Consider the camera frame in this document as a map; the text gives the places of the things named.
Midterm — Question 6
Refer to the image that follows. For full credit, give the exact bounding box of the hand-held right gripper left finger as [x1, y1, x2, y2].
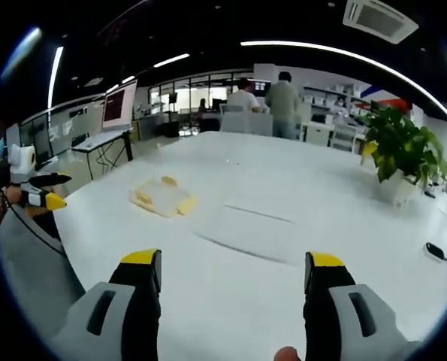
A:
[52, 247, 163, 361]

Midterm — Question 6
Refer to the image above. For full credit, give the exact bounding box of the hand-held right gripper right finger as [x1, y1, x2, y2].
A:
[302, 250, 423, 361]

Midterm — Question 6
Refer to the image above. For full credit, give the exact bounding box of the yellow plastic buckle part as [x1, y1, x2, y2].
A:
[129, 189, 156, 208]
[176, 193, 200, 217]

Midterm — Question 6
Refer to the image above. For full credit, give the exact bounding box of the person's left hand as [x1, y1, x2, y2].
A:
[3, 185, 23, 206]

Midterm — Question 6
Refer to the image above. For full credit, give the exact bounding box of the person's right hand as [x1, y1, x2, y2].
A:
[274, 346, 300, 361]

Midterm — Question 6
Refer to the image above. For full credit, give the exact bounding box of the glass partition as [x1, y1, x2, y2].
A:
[19, 102, 104, 168]

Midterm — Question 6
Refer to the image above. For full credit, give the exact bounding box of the grey chair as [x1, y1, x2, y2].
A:
[0, 209, 86, 341]

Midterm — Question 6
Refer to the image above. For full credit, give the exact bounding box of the white side desk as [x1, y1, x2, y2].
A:
[71, 126, 134, 181]

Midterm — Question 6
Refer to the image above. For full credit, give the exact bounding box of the monitor on stand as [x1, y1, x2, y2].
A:
[100, 79, 139, 133]

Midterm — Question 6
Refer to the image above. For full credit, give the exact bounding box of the white plant pot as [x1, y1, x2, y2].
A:
[389, 169, 420, 208]

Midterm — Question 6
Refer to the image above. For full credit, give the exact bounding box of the short ceiling light strip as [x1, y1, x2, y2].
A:
[153, 53, 191, 69]

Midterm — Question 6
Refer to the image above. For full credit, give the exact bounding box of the green potted plant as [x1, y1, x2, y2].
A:
[353, 100, 447, 193]

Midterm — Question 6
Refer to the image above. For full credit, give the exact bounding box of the white storage shelf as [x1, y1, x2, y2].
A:
[303, 83, 373, 116]

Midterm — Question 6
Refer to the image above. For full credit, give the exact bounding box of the long ceiling light strip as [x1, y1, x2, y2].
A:
[240, 40, 447, 126]

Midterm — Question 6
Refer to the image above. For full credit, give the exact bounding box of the ceiling air conditioner vent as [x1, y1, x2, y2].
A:
[342, 0, 420, 45]

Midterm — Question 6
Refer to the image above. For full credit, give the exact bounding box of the black plug with cable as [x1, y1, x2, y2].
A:
[424, 241, 447, 272]

